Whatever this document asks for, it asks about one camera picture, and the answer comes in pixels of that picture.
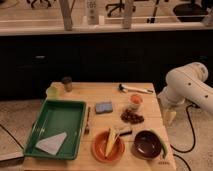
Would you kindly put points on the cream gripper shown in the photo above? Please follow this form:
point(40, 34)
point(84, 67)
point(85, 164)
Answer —
point(169, 116)

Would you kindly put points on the blue sponge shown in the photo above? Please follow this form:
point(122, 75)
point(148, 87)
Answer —
point(103, 107)

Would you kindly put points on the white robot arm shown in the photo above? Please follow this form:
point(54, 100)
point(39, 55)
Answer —
point(185, 83)

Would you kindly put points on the green plastic tray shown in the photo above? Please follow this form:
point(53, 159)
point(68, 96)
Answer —
point(57, 118)

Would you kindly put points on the grey cloth in tray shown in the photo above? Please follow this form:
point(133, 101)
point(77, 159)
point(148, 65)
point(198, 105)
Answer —
point(52, 144)

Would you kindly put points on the green pea pod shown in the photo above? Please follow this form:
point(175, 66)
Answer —
point(164, 147)

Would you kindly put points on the white cup with orange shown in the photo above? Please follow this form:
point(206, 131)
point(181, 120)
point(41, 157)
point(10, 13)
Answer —
point(135, 101)

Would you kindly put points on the dark brown bowl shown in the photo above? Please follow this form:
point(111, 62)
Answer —
point(146, 145)

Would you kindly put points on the pile of brown nuts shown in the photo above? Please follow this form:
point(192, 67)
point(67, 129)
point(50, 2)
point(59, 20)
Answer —
point(129, 116)

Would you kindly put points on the black small block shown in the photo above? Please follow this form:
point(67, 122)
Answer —
point(125, 133)

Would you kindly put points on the yellow corn cob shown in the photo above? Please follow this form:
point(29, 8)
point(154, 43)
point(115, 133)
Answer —
point(113, 135)

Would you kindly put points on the orange bowl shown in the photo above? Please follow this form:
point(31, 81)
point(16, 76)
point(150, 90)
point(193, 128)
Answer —
point(98, 148)

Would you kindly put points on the brown pepper shaker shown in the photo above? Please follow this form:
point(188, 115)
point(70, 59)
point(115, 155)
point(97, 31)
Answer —
point(67, 82)

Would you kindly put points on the yellow green cup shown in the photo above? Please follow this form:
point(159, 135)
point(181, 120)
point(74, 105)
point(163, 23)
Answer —
point(52, 92)

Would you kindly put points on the white handled brush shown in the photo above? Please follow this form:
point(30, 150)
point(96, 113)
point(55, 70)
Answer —
point(126, 88)

